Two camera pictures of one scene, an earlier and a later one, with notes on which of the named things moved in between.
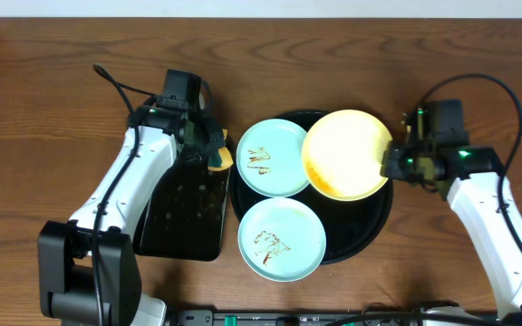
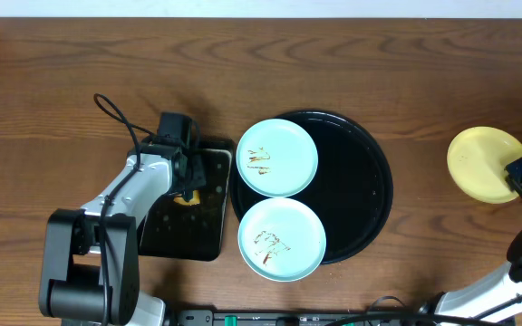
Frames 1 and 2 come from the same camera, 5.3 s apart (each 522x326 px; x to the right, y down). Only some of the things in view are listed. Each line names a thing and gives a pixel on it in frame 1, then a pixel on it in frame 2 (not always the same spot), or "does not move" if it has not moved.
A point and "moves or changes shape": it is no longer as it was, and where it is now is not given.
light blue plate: x=269 y=158 does not move
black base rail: x=211 y=318 does not move
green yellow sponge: x=223 y=160 → x=194 y=200
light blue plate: x=282 y=239 does not move
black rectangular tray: x=184 y=216 does not move
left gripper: x=211 y=141 → x=193 y=177
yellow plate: x=343 y=154 moves or changes shape
